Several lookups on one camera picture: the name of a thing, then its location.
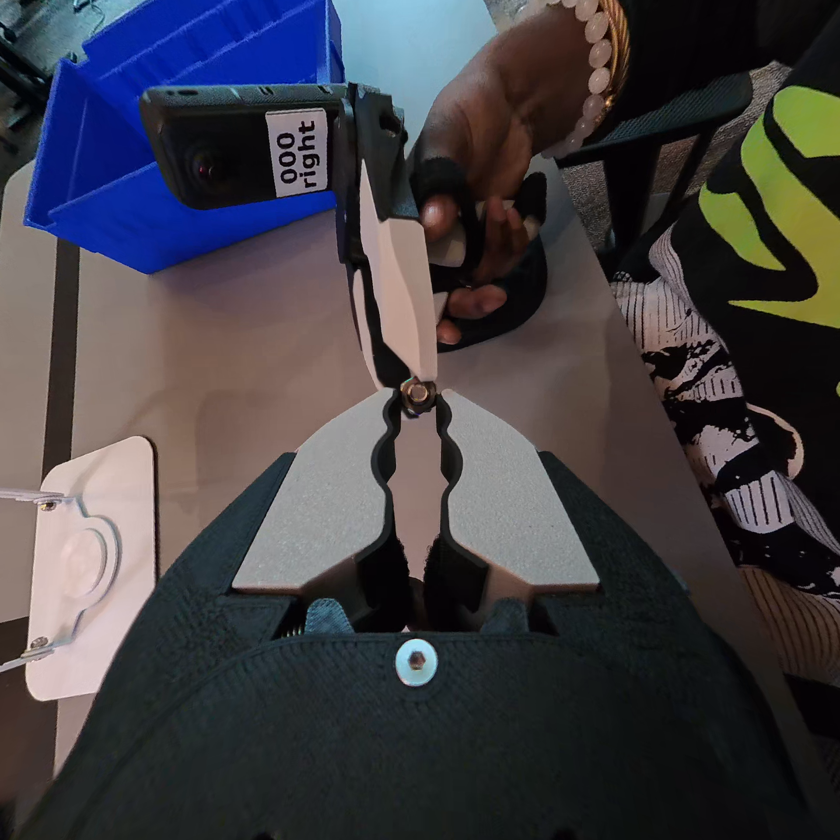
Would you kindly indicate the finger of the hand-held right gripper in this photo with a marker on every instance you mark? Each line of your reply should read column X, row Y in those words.
column 400, row 295
column 362, row 315

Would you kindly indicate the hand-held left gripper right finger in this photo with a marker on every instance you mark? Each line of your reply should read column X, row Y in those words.
column 519, row 512

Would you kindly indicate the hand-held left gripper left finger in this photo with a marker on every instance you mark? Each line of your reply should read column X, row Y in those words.
column 322, row 512

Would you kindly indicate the blue plastic box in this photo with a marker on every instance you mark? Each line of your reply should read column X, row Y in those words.
column 118, row 197

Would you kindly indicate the person's right forearm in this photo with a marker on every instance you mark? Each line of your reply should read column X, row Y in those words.
column 696, row 46

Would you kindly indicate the person's right hand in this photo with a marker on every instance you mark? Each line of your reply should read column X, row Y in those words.
column 505, row 105

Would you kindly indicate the sign on white stand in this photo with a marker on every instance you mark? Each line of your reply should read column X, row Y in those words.
column 112, row 525

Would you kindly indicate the black chair armrest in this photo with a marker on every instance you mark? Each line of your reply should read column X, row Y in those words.
column 656, row 125

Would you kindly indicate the person's black printed shirt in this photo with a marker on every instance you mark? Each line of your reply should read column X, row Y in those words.
column 775, row 263

